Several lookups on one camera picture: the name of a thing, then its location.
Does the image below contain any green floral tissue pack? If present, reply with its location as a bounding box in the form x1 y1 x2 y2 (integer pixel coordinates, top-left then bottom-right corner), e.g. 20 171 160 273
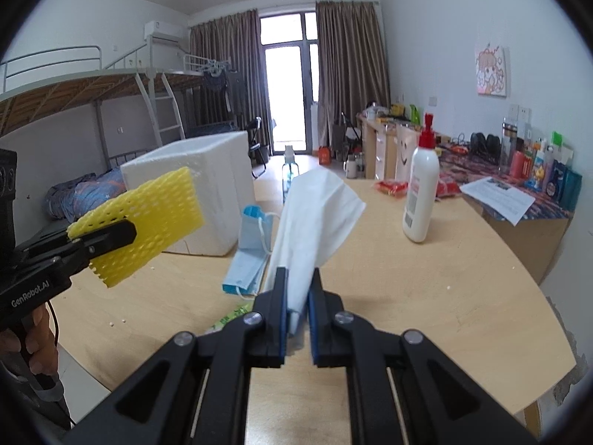
206 300 253 333

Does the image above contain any blue surgical face mask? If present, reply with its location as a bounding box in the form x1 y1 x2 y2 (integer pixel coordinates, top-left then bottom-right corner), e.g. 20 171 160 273
221 205 276 299

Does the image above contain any yellow foam net sponge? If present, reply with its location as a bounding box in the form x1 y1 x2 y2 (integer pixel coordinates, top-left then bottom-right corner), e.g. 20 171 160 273
67 167 205 287

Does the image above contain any white tissue paper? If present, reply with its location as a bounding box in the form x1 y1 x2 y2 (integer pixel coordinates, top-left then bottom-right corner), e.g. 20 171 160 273
264 168 366 337

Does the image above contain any person's left hand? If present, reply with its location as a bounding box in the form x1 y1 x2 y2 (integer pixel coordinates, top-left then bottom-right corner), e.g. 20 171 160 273
1 306 58 376

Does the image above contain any blue plaid quilt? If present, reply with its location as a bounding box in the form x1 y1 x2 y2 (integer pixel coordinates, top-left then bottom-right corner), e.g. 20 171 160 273
43 168 126 223

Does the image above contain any white lotion pump bottle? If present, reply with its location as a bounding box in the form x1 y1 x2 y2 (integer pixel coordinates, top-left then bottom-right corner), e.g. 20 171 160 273
402 113 440 243

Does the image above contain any metal bunk bed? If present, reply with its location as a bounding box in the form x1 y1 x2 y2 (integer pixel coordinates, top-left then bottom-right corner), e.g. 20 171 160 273
0 36 233 223

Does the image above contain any red snack packet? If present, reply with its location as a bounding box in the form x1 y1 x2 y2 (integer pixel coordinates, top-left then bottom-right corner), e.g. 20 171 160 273
374 180 408 198
436 173 461 199

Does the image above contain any white printed paper sheet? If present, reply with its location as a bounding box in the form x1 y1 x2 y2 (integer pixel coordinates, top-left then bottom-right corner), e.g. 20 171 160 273
460 177 536 226

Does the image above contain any white styrofoam box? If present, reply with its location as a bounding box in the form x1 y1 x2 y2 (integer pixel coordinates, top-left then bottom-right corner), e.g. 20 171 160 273
120 131 255 256

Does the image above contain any white thermos jug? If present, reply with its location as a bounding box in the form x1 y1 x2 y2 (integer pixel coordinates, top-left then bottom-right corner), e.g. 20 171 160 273
343 154 358 179

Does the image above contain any patterned desk cloth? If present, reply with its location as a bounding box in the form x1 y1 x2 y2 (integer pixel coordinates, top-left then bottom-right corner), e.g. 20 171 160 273
438 143 574 224

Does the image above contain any black folding chair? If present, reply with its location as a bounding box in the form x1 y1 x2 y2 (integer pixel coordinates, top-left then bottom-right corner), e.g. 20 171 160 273
246 116 269 180

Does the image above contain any blue spray bottle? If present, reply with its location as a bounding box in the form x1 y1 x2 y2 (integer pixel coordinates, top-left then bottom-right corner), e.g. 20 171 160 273
281 145 299 202

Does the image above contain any orange bag on floor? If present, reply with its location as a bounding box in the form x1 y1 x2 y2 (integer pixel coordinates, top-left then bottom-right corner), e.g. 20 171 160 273
318 146 332 166

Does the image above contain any wooden desk with drawers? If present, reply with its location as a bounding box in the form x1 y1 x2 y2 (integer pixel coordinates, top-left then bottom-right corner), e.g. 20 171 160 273
357 113 410 181

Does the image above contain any left brown curtain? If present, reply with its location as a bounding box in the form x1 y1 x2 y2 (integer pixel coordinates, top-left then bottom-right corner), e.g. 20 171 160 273
190 9 271 147

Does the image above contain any brown curtain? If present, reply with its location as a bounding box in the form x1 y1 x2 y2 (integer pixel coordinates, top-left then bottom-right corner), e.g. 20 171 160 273
316 1 390 146
190 9 271 147

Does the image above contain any right brown curtain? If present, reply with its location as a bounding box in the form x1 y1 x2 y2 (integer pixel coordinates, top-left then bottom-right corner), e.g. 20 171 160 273
316 1 390 146

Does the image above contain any glass balcony door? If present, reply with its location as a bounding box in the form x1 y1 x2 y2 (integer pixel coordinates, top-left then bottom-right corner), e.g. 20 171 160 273
260 11 319 154

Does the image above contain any wall air conditioner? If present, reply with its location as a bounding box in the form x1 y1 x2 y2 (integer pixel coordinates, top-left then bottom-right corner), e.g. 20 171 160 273
144 20 186 44

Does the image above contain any anime wall poster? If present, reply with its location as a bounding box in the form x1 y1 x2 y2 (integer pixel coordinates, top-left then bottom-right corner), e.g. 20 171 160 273
476 44 507 98

